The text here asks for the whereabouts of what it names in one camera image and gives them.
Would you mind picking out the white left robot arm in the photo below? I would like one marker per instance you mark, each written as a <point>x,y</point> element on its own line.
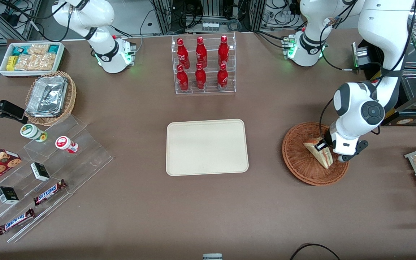
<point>385,21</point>

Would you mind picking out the teal snack pack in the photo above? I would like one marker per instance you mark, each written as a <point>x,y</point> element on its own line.
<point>21,50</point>
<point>53,49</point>

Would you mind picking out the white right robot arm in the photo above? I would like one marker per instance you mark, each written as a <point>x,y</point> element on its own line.
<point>103,54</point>

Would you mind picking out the Snickers bar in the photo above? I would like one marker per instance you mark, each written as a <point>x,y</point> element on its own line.
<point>49,192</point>
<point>16,221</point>

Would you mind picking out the red lid cup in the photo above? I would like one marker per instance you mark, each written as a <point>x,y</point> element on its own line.
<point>64,143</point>

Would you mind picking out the cream plastic tray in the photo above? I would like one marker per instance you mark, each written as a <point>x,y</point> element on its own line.
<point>208,148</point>

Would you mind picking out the aluminium frame rack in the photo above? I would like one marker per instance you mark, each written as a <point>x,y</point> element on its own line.
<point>208,11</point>

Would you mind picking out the aluminium foil tray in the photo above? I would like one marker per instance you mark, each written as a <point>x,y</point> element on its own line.
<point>47,95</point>

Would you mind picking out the clear acrylic bottle rack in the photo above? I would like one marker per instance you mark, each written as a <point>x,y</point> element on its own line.
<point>209,90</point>

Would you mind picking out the oval wicker basket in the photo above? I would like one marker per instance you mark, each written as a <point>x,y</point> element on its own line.
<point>71,94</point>

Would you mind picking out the round brown wicker basket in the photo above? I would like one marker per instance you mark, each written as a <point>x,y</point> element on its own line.
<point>302,166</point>

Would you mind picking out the clear acrylic tiered stand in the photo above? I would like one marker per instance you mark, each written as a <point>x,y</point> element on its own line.
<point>85,151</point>

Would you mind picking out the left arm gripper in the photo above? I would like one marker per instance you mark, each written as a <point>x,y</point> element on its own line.
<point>326,141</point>

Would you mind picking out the red cola bottle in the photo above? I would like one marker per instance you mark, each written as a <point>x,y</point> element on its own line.
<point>223,50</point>
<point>182,54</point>
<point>201,52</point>
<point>222,76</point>
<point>200,77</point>
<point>182,79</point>

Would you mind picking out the yellow snack pack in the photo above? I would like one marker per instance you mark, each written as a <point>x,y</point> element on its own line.
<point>11,63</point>

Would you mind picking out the green lid cup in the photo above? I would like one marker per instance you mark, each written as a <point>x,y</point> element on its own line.
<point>31,131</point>

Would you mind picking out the white snack bin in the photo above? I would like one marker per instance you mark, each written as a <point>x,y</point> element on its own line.
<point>4,68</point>

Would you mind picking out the triangle sandwich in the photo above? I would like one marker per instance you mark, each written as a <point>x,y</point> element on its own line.
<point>316,151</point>

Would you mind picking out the small black box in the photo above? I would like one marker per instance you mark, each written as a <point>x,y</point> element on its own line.
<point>40,171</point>
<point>7,195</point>

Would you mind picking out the small grey device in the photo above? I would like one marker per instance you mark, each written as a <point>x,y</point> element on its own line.
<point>212,256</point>

